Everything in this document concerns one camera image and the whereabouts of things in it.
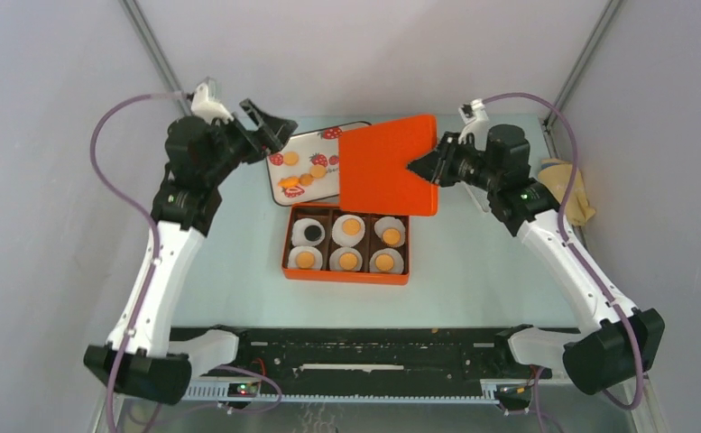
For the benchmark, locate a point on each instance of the swirl tan cookie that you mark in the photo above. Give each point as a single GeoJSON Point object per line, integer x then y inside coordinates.
{"type": "Point", "coordinates": [348, 262]}

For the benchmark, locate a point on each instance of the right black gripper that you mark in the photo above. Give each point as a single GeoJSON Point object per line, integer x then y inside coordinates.
{"type": "Point", "coordinates": [434, 166]}

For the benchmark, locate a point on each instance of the round tan biscuit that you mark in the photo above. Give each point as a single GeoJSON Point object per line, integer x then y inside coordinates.
{"type": "Point", "coordinates": [392, 237]}
{"type": "Point", "coordinates": [305, 260]}
{"type": "Point", "coordinates": [306, 179]}
{"type": "Point", "coordinates": [351, 226]}
{"type": "Point", "coordinates": [318, 171]}
{"type": "Point", "coordinates": [291, 158]}
{"type": "Point", "coordinates": [384, 262]}

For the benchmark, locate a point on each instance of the white paper cupcake liner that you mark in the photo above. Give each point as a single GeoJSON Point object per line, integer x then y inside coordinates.
{"type": "Point", "coordinates": [297, 236]}
{"type": "Point", "coordinates": [399, 261]}
{"type": "Point", "coordinates": [387, 222]}
{"type": "Point", "coordinates": [342, 239]}
{"type": "Point", "coordinates": [295, 250]}
{"type": "Point", "coordinates": [333, 266]}

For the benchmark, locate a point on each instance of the strawberry print serving tray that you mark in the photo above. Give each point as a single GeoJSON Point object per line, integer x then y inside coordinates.
{"type": "Point", "coordinates": [314, 147]}

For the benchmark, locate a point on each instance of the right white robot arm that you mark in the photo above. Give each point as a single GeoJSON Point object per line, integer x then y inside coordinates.
{"type": "Point", "coordinates": [615, 340]}

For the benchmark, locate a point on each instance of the black sandwich cookie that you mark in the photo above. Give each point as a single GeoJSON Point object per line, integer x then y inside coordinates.
{"type": "Point", "coordinates": [314, 233]}

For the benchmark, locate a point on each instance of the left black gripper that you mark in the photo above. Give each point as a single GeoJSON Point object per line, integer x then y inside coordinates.
{"type": "Point", "coordinates": [274, 133]}

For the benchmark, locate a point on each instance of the orange box lid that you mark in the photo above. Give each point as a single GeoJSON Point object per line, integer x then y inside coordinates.
{"type": "Point", "coordinates": [373, 168]}

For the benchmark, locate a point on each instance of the orange cookie box with dividers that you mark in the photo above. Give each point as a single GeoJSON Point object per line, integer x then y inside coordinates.
{"type": "Point", "coordinates": [325, 243]}

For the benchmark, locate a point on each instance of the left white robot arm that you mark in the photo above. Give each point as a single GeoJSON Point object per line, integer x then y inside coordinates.
{"type": "Point", "coordinates": [139, 358]}

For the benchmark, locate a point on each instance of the orange fish shaped cookie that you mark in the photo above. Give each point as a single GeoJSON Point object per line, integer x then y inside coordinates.
{"type": "Point", "coordinates": [290, 182]}

